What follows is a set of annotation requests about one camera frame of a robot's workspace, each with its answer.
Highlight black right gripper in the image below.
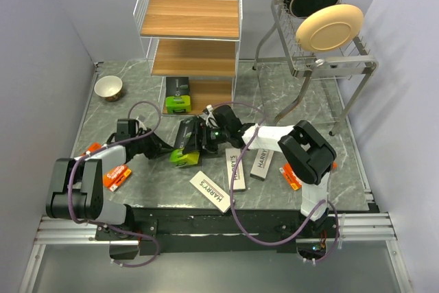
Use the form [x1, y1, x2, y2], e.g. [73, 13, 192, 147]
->
[182, 121, 230, 159]

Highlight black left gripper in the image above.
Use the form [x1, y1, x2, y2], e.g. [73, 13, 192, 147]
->
[132, 128, 174, 160]

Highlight Gillette Labs razor box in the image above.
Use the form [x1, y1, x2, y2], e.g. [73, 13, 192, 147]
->
[169, 117, 200, 167]
[165, 77, 191, 114]

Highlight white wire wooden shelf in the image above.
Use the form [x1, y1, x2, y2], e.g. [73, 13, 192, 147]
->
[133, 0, 243, 115]

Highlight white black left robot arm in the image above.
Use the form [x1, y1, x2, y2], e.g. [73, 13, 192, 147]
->
[45, 119, 174, 239]

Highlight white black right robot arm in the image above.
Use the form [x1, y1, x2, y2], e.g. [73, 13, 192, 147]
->
[192, 104, 337, 237]

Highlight white Harry's box middle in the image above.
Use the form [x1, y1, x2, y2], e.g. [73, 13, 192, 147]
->
[225, 148, 246, 191]

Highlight white harry's box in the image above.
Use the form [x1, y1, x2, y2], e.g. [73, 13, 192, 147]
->
[250, 149, 274, 181]
[225, 148, 246, 191]
[189, 171, 231, 214]

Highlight white Harry's box left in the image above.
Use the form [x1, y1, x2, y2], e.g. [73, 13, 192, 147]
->
[189, 171, 231, 214]

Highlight orange Gillette pack left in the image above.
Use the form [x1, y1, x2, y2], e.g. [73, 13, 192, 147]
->
[82, 141, 132, 192]

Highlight orange gillette pack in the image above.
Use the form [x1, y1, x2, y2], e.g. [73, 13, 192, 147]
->
[82, 141, 132, 192]
[279, 162, 337, 195]

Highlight white Harry's box right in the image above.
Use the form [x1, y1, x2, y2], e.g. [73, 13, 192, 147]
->
[250, 149, 274, 181]

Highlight red floral ceramic bowl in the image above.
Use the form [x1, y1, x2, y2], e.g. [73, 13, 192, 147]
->
[93, 75, 123, 102]

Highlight orange Gillette pack right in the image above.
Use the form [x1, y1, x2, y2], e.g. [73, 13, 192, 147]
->
[279, 162, 337, 195]

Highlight metal dish rack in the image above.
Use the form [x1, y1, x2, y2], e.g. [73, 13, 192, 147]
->
[252, 0, 379, 136]

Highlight beige plate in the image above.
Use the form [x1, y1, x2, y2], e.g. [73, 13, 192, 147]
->
[296, 4, 364, 52]

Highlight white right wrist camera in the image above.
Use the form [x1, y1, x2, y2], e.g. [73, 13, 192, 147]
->
[202, 104, 216, 122]

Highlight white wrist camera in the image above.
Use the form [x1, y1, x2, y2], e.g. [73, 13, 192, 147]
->
[136, 115, 147, 130]
[202, 104, 216, 122]

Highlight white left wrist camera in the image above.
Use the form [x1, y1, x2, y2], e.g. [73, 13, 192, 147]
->
[136, 115, 147, 130]

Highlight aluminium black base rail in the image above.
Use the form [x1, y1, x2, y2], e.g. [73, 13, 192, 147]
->
[19, 208, 413, 292]

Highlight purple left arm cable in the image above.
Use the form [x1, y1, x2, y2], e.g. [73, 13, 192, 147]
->
[67, 100, 162, 269]

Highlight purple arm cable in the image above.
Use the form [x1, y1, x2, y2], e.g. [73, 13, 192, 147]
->
[67, 100, 162, 269]
[205, 102, 344, 265]

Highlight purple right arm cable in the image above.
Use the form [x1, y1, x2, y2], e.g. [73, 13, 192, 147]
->
[205, 102, 344, 265]

